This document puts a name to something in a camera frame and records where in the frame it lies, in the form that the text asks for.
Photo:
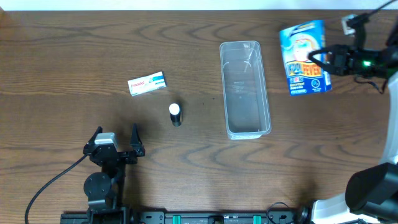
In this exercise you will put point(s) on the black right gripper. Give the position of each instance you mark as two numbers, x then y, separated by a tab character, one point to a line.
337	59

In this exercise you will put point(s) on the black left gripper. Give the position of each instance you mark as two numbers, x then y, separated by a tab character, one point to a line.
121	155

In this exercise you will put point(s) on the blue Kool Fever box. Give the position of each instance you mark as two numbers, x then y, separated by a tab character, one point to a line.
304	76

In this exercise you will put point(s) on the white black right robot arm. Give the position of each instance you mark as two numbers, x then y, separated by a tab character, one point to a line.
371	194

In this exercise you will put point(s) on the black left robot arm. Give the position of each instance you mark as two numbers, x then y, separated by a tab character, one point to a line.
104	189

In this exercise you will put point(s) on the clear plastic container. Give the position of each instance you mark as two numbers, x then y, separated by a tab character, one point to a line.
246	105

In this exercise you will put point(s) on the black bottle white cap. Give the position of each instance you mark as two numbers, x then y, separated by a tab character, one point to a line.
175	114

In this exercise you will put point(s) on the white green Panadol box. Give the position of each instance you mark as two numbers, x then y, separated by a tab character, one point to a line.
146	84

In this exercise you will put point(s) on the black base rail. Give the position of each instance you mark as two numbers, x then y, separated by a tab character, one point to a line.
160	217

